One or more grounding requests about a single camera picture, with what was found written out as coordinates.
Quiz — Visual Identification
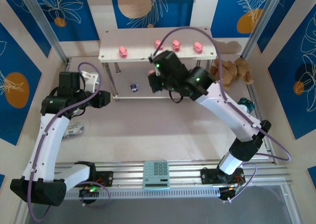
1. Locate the two-tier pale wooden shelf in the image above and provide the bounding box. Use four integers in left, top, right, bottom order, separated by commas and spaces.
98, 27, 218, 103

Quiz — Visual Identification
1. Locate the brown plush teddy bear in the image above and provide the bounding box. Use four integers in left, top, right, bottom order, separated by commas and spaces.
209, 58, 255, 91

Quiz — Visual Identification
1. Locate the green alarm clock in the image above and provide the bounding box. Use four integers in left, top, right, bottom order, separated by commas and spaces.
237, 97, 255, 115

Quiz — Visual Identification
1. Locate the mint green calculator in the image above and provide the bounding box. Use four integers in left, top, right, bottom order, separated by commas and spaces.
142, 160, 171, 190

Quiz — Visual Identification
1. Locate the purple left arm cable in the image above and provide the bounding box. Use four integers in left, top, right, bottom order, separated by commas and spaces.
26, 62, 111, 222

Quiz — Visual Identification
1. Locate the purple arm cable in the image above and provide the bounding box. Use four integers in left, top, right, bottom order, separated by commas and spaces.
26, 62, 111, 222
152, 26, 292, 205

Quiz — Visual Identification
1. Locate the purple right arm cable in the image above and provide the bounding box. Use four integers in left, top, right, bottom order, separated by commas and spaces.
152, 26, 292, 205

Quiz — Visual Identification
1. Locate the aluminium frame post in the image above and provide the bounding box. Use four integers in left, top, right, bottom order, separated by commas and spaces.
17, 0, 72, 64
240, 0, 292, 59

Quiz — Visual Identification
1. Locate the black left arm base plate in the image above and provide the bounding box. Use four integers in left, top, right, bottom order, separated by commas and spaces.
93, 171, 114, 187

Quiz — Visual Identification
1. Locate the aluminium slotted frame rail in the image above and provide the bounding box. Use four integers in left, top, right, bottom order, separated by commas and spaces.
21, 159, 296, 192

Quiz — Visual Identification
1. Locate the grey slotted cable duct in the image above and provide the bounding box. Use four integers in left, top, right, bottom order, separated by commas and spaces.
64, 187, 221, 200

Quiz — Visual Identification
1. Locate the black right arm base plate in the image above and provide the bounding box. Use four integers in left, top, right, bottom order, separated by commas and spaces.
200, 167, 245, 185

